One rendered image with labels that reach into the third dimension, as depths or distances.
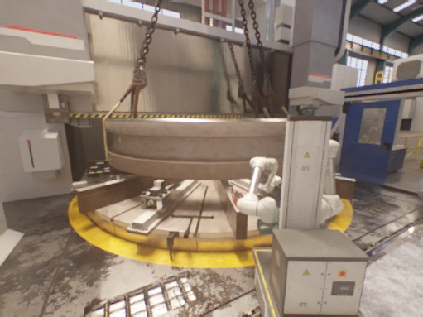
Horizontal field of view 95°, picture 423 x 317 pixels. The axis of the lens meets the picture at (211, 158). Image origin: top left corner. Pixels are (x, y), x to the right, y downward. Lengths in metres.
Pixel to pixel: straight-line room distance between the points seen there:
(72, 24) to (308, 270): 4.36
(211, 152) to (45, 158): 3.64
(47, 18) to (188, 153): 2.89
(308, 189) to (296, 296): 0.81
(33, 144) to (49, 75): 2.04
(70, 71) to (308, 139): 3.25
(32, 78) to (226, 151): 2.84
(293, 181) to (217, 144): 1.51
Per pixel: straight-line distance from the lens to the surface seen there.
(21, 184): 5.99
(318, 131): 1.80
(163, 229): 2.82
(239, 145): 3.05
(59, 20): 4.28
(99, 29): 5.80
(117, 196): 3.83
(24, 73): 3.73
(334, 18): 7.70
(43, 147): 5.31
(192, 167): 2.91
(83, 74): 3.62
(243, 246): 2.91
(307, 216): 1.98
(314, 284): 1.76
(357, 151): 7.29
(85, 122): 5.54
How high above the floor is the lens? 1.75
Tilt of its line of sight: 11 degrees down
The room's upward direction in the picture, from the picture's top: straight up
